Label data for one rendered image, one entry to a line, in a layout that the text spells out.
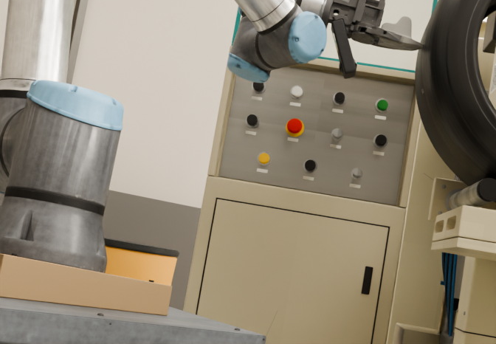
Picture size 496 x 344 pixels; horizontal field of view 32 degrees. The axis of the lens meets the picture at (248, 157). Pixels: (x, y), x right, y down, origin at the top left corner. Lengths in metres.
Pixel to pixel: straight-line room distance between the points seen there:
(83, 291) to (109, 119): 0.26
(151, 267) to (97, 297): 2.64
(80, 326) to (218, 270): 1.27
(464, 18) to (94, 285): 0.87
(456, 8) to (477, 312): 0.70
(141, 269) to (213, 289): 1.52
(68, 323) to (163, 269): 2.83
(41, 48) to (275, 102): 1.07
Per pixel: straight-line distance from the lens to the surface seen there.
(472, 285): 2.00
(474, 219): 1.63
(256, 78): 1.73
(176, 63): 4.60
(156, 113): 4.52
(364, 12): 1.77
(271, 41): 1.61
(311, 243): 2.32
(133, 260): 3.83
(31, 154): 1.28
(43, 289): 1.19
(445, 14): 1.71
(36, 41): 1.48
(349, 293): 2.32
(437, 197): 1.97
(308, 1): 1.75
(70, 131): 1.27
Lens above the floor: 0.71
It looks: 6 degrees up
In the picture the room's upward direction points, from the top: 10 degrees clockwise
